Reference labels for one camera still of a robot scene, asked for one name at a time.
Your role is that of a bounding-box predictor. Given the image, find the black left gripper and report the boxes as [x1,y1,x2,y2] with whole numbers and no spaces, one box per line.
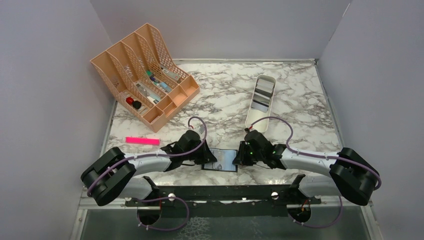
[183,139,218,165]

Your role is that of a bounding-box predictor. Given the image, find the grey device in organizer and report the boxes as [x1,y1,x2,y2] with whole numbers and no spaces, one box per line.
[160,65,181,83]

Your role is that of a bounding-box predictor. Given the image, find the teal pens in organizer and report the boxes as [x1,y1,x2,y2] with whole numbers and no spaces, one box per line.
[146,70,172,93]

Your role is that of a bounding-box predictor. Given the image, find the red round item in organizer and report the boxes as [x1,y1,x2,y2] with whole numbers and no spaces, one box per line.
[125,97,134,105]

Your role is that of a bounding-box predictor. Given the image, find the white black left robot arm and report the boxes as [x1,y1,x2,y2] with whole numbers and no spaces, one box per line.
[80,130,217,207]

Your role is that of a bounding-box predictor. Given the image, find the cream oblong plastic tray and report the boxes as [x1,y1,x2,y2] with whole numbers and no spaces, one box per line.
[245,75,277,128]

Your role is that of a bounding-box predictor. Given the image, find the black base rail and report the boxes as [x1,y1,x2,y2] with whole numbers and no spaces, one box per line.
[125,184,321,218]

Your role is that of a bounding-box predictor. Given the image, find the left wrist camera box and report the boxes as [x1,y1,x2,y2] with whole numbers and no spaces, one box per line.
[193,125,205,135]

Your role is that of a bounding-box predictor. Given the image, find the peach plastic file organizer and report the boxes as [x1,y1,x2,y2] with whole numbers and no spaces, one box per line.
[90,23,200,133]

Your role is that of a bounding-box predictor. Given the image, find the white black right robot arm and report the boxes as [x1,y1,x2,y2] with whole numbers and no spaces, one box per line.
[232,130,381,206]

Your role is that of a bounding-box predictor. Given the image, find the pink rectangular bar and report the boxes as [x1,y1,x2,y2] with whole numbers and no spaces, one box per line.
[125,136,161,146]

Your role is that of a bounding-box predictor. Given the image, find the black leather card holder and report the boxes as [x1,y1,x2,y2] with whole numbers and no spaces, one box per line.
[201,148,238,173]

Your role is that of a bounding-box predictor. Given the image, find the black round item in organizer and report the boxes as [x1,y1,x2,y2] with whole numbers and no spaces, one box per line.
[131,100,142,110]

